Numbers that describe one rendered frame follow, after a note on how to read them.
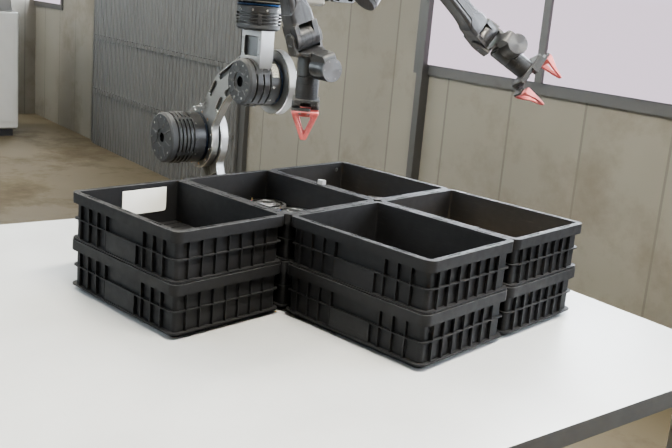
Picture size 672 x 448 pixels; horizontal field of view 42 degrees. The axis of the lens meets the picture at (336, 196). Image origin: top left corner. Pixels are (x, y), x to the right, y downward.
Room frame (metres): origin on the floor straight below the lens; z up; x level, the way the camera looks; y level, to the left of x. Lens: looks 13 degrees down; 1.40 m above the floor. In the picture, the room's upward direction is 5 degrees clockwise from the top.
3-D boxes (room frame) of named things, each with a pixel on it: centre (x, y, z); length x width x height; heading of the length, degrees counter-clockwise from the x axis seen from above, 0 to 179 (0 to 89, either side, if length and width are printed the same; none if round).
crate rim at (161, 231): (1.90, 0.35, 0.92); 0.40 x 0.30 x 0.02; 47
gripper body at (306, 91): (2.17, 0.09, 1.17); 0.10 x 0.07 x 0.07; 2
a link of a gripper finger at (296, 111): (2.16, 0.09, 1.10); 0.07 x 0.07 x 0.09; 2
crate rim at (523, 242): (2.07, -0.35, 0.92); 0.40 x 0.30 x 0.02; 47
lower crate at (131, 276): (1.90, 0.35, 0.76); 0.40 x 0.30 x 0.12; 47
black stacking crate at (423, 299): (1.85, -0.15, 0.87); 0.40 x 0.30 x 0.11; 47
